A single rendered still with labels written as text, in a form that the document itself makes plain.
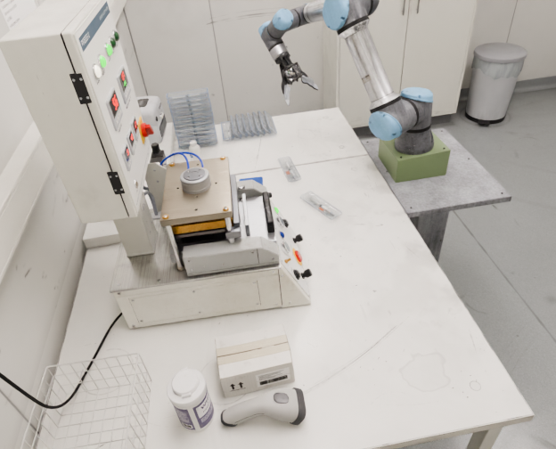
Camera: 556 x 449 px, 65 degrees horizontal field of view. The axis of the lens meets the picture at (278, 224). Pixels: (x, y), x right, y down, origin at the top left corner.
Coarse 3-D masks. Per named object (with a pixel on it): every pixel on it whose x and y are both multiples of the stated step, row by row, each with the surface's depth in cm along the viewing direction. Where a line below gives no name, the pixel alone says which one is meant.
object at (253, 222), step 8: (248, 200) 136; (256, 200) 136; (240, 208) 133; (248, 208) 133; (256, 208) 132; (264, 208) 132; (240, 216) 130; (248, 216) 128; (256, 216) 130; (264, 216) 129; (248, 224) 121; (256, 224) 127; (264, 224) 126; (248, 232) 122; (256, 232) 124; (264, 232) 124; (272, 240) 121
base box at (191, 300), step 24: (168, 288) 119; (192, 288) 120; (216, 288) 121; (240, 288) 122; (264, 288) 124; (288, 288) 125; (144, 312) 124; (168, 312) 125; (192, 312) 126; (216, 312) 128; (240, 312) 129
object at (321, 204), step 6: (306, 192) 171; (312, 192) 170; (306, 198) 168; (312, 198) 168; (318, 198) 167; (312, 204) 165; (318, 204) 164; (324, 204) 164; (330, 204) 164; (324, 210) 161; (330, 210) 161; (336, 210) 161; (330, 216) 158
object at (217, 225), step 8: (176, 224) 115; (184, 224) 115; (192, 224) 115; (200, 224) 115; (208, 224) 115; (216, 224) 116; (224, 224) 116; (232, 224) 116; (176, 232) 116; (184, 232) 116; (192, 232) 117; (200, 232) 117; (208, 232) 117; (216, 232) 117
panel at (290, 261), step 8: (272, 208) 141; (288, 232) 146; (280, 240) 131; (288, 240) 141; (280, 248) 127; (296, 248) 146; (280, 256) 123; (288, 256) 131; (288, 264) 127; (296, 264) 135; (296, 280) 126; (304, 280) 135; (304, 288) 130
